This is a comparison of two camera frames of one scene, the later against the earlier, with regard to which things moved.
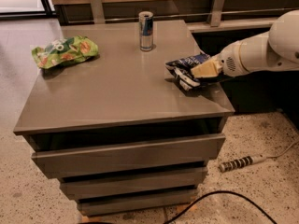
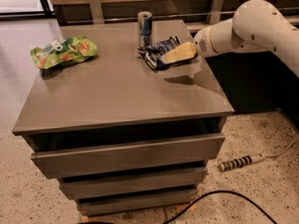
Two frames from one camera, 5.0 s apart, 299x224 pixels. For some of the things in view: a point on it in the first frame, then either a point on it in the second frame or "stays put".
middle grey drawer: (89, 187) stays put
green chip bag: (64, 50) stays put
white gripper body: (228, 60) to (202, 44)
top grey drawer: (129, 156) stays put
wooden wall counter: (73, 3) stays put
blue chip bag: (182, 69) to (153, 53)
